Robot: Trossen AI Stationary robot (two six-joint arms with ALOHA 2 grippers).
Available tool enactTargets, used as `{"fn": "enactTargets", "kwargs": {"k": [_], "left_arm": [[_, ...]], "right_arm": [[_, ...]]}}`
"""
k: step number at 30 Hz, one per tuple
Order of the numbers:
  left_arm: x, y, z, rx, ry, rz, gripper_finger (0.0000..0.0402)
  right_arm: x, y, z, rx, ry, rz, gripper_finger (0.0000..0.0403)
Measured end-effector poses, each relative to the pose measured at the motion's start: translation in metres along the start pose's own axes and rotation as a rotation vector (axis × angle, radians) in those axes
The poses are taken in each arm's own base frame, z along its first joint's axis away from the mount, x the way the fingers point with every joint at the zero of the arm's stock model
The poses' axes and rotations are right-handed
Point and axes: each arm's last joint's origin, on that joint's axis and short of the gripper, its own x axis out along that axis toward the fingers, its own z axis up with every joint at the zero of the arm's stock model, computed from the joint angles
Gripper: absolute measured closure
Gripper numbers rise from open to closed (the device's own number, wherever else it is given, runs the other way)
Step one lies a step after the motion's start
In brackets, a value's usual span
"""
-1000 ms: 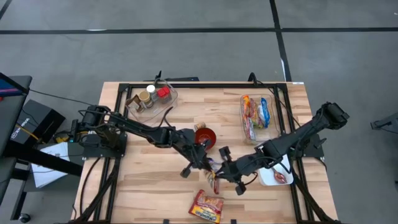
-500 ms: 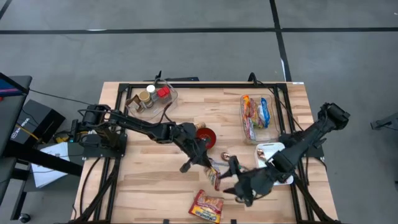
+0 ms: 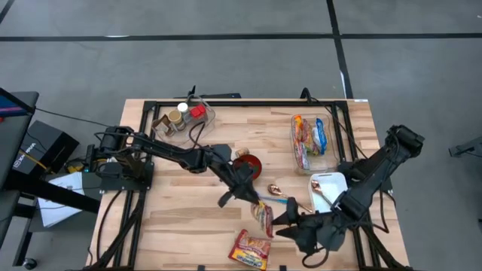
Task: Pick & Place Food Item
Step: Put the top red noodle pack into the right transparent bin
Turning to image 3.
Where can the red bowl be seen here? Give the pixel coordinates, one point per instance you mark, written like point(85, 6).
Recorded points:
point(254, 163)

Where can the black mounting bar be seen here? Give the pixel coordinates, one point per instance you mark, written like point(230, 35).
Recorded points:
point(218, 95)

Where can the brown white sachet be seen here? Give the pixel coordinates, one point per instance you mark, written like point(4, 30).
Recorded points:
point(162, 126)

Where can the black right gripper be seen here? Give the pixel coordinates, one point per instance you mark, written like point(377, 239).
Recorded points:
point(320, 233)

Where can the black computer box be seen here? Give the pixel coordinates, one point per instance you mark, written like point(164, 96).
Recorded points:
point(41, 147)

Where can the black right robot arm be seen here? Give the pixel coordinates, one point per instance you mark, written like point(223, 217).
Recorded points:
point(376, 169)

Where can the white rectangular tray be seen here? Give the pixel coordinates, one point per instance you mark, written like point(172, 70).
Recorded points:
point(333, 184)

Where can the clear plastic container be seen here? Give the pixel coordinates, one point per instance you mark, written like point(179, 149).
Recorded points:
point(331, 150)
point(209, 120)

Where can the black desk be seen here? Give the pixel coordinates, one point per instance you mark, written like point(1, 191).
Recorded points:
point(15, 131)

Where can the white lid jar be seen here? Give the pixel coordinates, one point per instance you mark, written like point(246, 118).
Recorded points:
point(183, 107)

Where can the pink red ramen packet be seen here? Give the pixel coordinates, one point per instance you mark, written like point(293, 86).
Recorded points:
point(308, 135)

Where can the red striped snack packet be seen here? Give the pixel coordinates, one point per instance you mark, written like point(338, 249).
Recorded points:
point(265, 222)

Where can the caster wheel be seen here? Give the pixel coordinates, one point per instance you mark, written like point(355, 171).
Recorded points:
point(29, 263)

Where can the blue yellow ramen packet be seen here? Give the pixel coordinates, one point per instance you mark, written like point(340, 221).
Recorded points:
point(321, 133)

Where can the red yellow beef ramen packet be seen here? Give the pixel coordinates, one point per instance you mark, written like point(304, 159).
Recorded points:
point(250, 248)

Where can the tan lid jar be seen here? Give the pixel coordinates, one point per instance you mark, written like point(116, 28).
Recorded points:
point(175, 116)

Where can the small red box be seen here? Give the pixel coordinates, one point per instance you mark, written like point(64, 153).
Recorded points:
point(197, 111)

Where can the red white ramen packet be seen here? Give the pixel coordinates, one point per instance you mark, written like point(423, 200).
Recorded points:
point(302, 160)

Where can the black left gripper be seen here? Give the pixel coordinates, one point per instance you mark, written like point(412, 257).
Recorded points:
point(241, 180)

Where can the orange ramen packet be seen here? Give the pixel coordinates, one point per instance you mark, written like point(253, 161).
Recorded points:
point(298, 126)

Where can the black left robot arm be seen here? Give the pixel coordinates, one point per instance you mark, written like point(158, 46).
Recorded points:
point(169, 152)

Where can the white paper sheet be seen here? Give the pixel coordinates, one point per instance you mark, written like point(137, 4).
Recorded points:
point(60, 199)

